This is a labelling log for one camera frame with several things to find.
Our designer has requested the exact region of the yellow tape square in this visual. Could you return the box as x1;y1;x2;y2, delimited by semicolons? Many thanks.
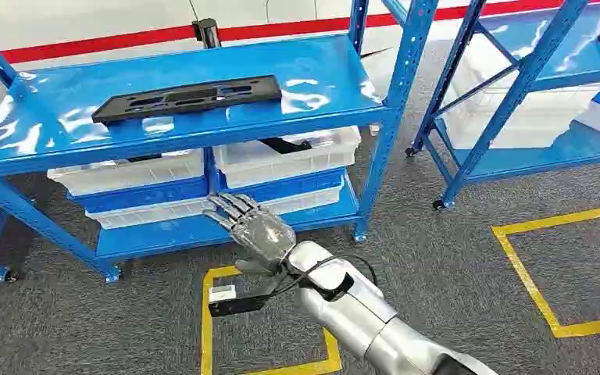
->
491;206;600;340
200;265;344;375

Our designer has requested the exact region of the black plastic part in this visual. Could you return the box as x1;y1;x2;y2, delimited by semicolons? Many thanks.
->
258;137;313;155

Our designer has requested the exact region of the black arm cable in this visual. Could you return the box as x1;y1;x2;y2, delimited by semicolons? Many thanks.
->
267;254;379;299

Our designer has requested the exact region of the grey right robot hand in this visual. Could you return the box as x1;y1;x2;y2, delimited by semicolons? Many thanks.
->
202;193;297;275

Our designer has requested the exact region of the blue plastic bin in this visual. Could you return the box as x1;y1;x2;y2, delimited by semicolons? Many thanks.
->
66;177;211;215
216;168;346;205

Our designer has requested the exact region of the black post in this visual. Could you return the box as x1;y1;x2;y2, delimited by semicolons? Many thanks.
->
191;18;223;50

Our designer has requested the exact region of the black plastic slotted panel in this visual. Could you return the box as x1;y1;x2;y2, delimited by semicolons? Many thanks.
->
91;74;284;126

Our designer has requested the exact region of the large white plastic bin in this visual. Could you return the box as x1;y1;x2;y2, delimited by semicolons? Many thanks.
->
442;33;600;151

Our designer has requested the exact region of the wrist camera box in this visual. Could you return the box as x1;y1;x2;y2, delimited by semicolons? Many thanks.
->
207;284;271;319

